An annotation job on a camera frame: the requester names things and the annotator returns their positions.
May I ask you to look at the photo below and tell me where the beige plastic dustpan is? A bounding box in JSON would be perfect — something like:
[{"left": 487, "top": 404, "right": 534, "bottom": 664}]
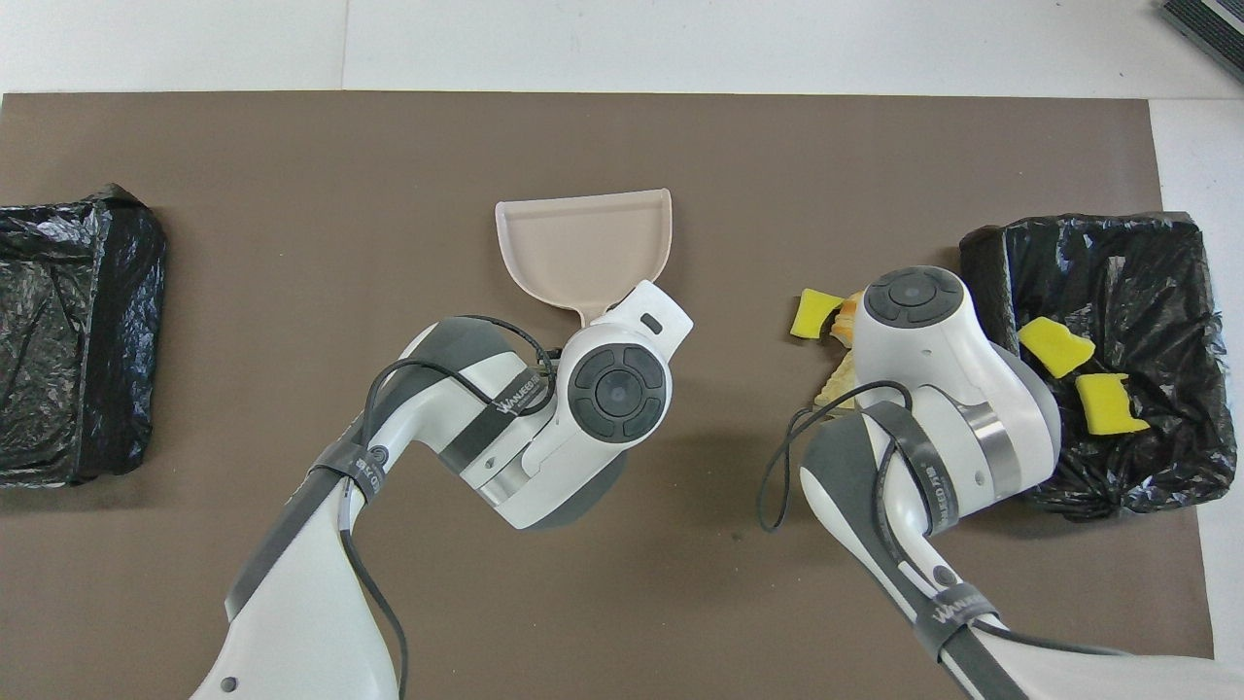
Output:
[{"left": 495, "top": 188, "right": 674, "bottom": 328}]

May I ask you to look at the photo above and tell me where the small yellow sponge piece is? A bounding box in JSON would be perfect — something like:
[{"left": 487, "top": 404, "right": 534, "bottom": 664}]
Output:
[{"left": 789, "top": 288, "right": 847, "bottom": 340}]

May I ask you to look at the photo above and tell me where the pale bread chunk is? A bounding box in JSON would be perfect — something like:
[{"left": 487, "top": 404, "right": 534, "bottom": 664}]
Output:
[{"left": 814, "top": 348, "right": 861, "bottom": 409}]

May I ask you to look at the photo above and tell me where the striped bread roll piece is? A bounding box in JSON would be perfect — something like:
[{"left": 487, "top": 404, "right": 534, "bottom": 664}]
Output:
[{"left": 829, "top": 295, "right": 864, "bottom": 349}]

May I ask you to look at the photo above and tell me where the green and yellow sponge piece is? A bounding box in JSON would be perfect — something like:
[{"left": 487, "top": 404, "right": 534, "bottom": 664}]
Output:
[{"left": 1017, "top": 316, "right": 1097, "bottom": 380}]

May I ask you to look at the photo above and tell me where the notched yellow sponge piece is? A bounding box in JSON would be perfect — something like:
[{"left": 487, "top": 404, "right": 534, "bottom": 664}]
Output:
[{"left": 1074, "top": 372, "right": 1152, "bottom": 437}]

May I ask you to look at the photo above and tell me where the bin lined with black bag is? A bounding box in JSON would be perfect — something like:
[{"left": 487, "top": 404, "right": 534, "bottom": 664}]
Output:
[
  {"left": 0, "top": 183, "right": 168, "bottom": 489},
  {"left": 957, "top": 212, "right": 1240, "bottom": 523}
]

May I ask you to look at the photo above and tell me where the brown table mat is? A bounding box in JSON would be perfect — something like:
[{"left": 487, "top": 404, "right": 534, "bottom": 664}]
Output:
[{"left": 0, "top": 91, "right": 1219, "bottom": 700}]

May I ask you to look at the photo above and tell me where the grey ribbed device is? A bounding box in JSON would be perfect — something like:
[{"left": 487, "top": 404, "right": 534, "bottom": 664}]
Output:
[{"left": 1157, "top": 0, "right": 1244, "bottom": 85}]

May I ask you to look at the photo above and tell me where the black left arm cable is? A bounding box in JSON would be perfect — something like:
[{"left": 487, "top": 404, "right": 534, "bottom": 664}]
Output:
[{"left": 309, "top": 313, "right": 565, "bottom": 700}]

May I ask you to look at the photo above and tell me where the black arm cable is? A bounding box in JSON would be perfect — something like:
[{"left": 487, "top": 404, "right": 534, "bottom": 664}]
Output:
[
  {"left": 758, "top": 379, "right": 1128, "bottom": 654},
  {"left": 309, "top": 313, "right": 565, "bottom": 700}
]

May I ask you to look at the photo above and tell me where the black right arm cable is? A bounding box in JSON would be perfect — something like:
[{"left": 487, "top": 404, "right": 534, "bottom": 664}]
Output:
[{"left": 758, "top": 379, "right": 1128, "bottom": 654}]

